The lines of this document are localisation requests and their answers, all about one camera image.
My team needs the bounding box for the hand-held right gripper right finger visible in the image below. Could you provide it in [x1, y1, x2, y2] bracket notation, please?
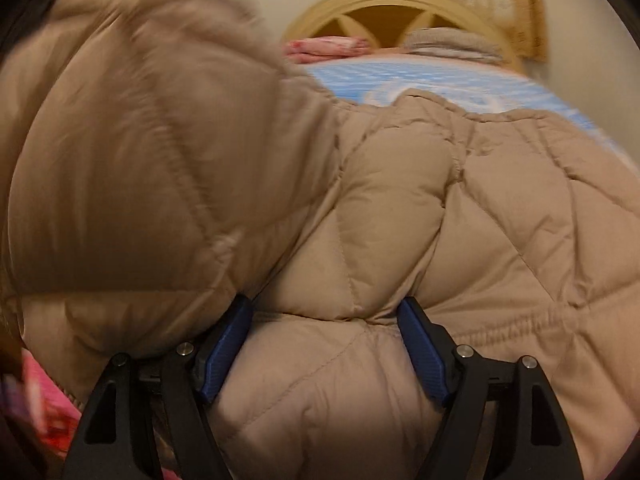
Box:
[397, 296, 584, 480]

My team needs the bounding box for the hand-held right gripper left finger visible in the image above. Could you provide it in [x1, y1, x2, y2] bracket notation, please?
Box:
[62, 294, 254, 480]

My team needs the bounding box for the beige quilted down jacket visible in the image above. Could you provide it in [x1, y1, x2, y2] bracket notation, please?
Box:
[0, 0, 640, 480]

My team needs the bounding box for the grey-brown pillow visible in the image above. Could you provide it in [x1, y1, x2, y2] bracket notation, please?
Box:
[402, 28, 506, 67]

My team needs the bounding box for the pink folded blanket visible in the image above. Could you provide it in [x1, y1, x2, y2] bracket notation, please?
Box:
[284, 36, 372, 65]

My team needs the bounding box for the wooden arched headboard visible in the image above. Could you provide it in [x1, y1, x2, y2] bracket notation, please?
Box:
[282, 0, 527, 75]

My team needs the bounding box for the yellow patterned window curtain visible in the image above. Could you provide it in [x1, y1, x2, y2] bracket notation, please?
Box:
[332, 0, 549, 61]

